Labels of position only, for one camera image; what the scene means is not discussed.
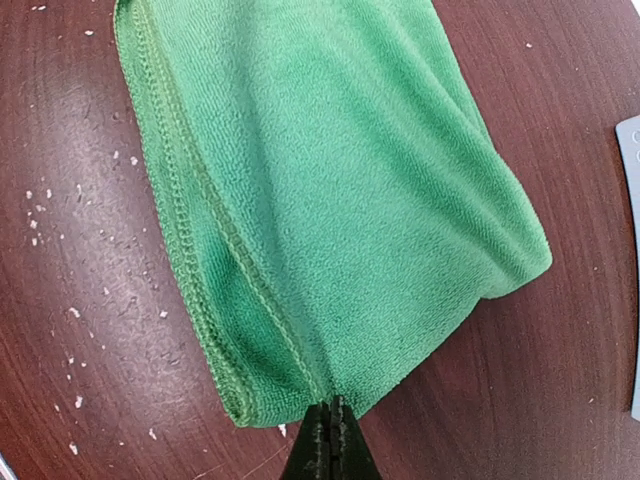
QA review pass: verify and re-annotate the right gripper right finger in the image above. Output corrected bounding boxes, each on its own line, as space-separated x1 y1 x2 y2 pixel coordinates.
328 396 378 480

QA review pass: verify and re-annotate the light blue plastic basket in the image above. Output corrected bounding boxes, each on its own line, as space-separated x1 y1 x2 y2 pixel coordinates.
614 115 639 423

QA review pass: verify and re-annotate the green towel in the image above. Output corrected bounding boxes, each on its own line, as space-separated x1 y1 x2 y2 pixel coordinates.
113 1 552 427

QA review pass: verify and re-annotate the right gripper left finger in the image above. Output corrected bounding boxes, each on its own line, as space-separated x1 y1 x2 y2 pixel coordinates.
280 402 331 480

